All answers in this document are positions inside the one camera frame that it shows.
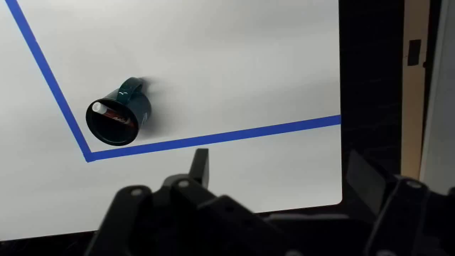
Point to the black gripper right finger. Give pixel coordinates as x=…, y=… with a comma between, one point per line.
x=410, y=218

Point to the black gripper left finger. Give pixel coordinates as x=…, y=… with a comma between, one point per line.
x=182, y=218

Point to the red marker with white cap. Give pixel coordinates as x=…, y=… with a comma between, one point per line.
x=106, y=112

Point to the blue tape border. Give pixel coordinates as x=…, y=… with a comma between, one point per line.
x=215, y=72

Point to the dark green mug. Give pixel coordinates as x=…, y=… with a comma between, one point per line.
x=130, y=102

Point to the beige wooden door frame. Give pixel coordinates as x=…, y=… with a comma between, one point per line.
x=414, y=58

